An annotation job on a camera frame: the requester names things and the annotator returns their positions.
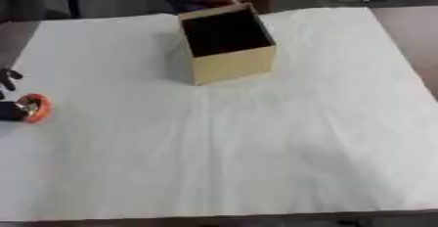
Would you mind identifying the tan cardboard box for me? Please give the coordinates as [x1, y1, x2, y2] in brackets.
[169, 3, 280, 87]

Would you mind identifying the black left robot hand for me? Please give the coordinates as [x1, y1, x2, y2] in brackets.
[0, 68, 38, 123]

